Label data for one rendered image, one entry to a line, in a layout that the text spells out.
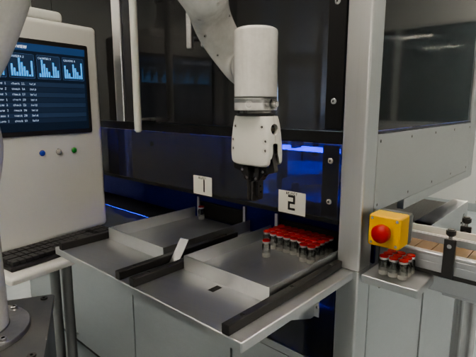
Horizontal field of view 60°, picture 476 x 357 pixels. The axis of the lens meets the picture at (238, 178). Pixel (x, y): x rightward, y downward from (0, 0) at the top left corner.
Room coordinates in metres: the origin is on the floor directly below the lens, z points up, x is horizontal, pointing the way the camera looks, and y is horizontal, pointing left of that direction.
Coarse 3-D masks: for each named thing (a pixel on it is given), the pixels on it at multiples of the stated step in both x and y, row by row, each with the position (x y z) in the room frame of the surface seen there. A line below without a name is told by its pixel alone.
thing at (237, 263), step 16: (240, 240) 1.08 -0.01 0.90; (256, 240) 1.13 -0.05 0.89; (192, 256) 0.95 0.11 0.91; (208, 256) 0.99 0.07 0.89; (224, 256) 1.01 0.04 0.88; (240, 256) 1.01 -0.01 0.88; (256, 256) 1.01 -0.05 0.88; (272, 256) 1.01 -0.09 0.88; (288, 256) 1.01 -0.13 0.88; (336, 256) 0.96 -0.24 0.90; (192, 272) 0.91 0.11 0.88; (208, 272) 0.88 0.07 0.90; (224, 272) 0.84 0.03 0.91; (240, 272) 0.91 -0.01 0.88; (256, 272) 0.91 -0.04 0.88; (272, 272) 0.91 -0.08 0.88; (288, 272) 0.91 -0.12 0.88; (304, 272) 0.85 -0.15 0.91; (240, 288) 0.81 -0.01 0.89; (256, 288) 0.78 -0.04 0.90; (272, 288) 0.77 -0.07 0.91
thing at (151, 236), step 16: (192, 208) 1.40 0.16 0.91; (128, 224) 1.21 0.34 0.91; (144, 224) 1.25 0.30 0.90; (160, 224) 1.30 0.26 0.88; (176, 224) 1.30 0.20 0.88; (192, 224) 1.30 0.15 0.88; (208, 224) 1.30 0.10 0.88; (224, 224) 1.30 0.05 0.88; (240, 224) 1.20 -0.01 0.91; (128, 240) 1.09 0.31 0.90; (144, 240) 1.04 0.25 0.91; (160, 240) 1.14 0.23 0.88; (176, 240) 1.14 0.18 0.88; (192, 240) 1.06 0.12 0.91
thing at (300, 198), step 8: (280, 192) 1.06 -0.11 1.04; (288, 192) 1.04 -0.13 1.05; (296, 192) 1.03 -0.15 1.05; (280, 200) 1.06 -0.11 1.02; (288, 200) 1.04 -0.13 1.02; (296, 200) 1.03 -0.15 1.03; (304, 200) 1.01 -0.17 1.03; (280, 208) 1.06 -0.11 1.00; (296, 208) 1.03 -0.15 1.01; (304, 208) 1.01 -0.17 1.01; (304, 216) 1.01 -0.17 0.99
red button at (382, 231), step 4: (376, 228) 0.85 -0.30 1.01; (380, 228) 0.84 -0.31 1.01; (384, 228) 0.84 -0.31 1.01; (388, 228) 0.85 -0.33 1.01; (372, 232) 0.86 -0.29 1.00; (376, 232) 0.85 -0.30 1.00; (380, 232) 0.84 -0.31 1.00; (384, 232) 0.84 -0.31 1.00; (388, 232) 0.84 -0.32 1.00; (372, 236) 0.86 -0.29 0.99; (376, 236) 0.85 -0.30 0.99; (380, 236) 0.84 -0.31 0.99; (384, 236) 0.84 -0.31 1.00; (388, 236) 0.84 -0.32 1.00; (376, 240) 0.85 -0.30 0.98; (380, 240) 0.84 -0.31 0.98; (384, 240) 0.84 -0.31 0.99
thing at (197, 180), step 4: (196, 176) 1.28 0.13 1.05; (200, 176) 1.27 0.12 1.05; (204, 176) 1.26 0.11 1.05; (196, 180) 1.28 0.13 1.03; (200, 180) 1.27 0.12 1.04; (208, 180) 1.25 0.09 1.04; (196, 184) 1.28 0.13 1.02; (200, 184) 1.27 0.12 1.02; (208, 184) 1.25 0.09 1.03; (196, 188) 1.28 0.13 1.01; (200, 188) 1.27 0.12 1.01; (208, 188) 1.25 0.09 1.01; (196, 192) 1.28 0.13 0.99; (200, 192) 1.27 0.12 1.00; (204, 192) 1.26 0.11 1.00; (208, 192) 1.25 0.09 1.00
